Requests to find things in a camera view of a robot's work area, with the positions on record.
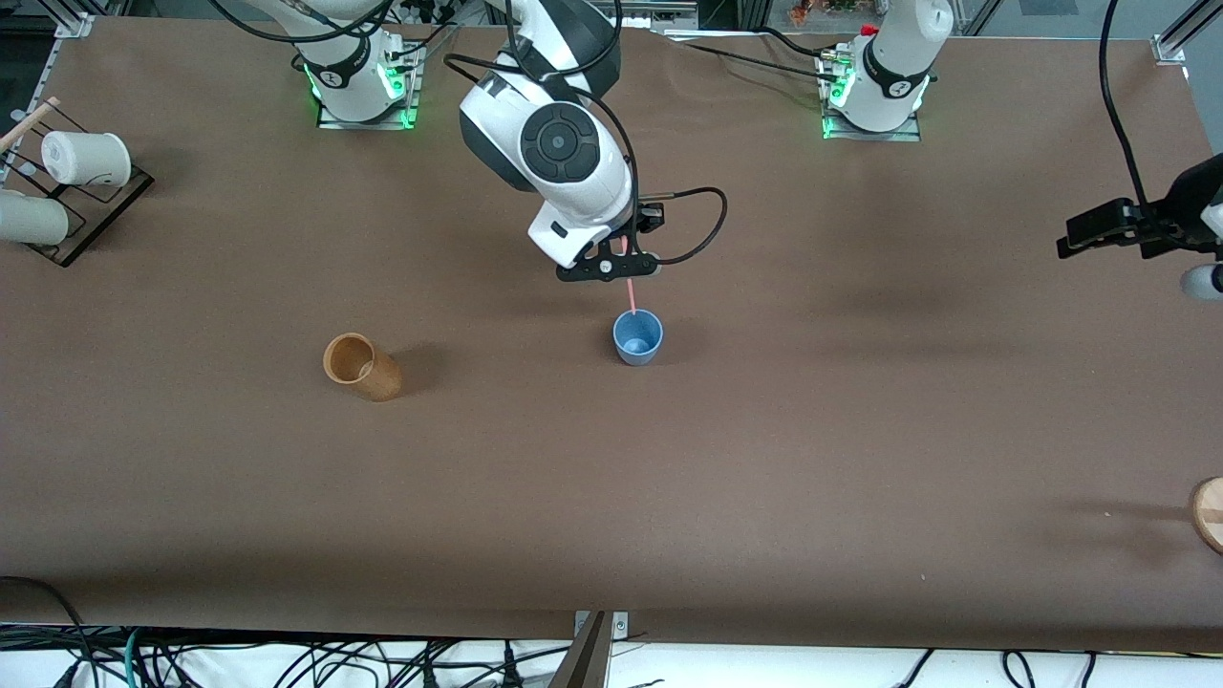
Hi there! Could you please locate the blue plastic cup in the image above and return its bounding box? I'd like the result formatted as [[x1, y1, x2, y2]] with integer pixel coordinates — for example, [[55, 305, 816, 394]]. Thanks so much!
[[612, 309, 664, 366]]

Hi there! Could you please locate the wooden cup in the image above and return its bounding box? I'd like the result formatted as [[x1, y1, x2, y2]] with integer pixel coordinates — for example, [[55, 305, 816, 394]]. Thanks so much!
[[323, 332, 403, 402]]

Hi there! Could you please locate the white cup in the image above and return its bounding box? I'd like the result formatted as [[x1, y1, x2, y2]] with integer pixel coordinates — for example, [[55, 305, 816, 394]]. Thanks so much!
[[41, 131, 133, 188], [0, 189, 71, 246]]

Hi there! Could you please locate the brown table cover sheet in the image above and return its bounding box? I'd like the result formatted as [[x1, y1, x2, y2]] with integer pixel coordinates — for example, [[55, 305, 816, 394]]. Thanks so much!
[[0, 14, 1223, 654]]

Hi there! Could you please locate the round wooden disc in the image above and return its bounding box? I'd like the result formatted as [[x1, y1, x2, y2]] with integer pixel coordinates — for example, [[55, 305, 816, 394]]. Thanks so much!
[[1190, 476, 1223, 555]]

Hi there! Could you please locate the dark metal bar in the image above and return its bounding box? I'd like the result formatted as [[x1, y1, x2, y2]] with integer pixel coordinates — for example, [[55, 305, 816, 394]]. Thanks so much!
[[547, 612, 613, 688]]

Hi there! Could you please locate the wooden stick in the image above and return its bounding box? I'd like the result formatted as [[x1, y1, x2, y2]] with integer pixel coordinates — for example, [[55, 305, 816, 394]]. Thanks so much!
[[0, 96, 61, 154]]

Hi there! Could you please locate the black hanging cable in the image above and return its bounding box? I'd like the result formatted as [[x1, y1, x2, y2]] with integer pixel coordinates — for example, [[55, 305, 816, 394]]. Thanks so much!
[[1098, 0, 1148, 207]]

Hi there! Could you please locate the aluminium frame post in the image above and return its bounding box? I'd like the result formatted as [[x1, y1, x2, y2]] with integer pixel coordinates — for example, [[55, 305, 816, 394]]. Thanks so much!
[[1151, 0, 1223, 66], [53, 0, 108, 39]]

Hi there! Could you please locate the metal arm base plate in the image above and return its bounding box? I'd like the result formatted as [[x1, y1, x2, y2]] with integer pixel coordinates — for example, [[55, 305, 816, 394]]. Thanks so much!
[[315, 36, 422, 131], [820, 48, 924, 143]]

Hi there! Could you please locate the black base power cable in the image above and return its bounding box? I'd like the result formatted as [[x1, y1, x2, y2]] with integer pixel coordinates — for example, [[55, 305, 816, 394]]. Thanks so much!
[[669, 27, 834, 85]]

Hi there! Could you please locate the black wire cup rack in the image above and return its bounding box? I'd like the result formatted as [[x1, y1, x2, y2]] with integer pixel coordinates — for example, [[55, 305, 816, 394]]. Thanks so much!
[[0, 100, 155, 269]]

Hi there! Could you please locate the thick black floor cable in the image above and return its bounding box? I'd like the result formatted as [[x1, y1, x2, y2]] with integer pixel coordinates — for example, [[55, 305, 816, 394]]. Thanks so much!
[[0, 575, 100, 688]]

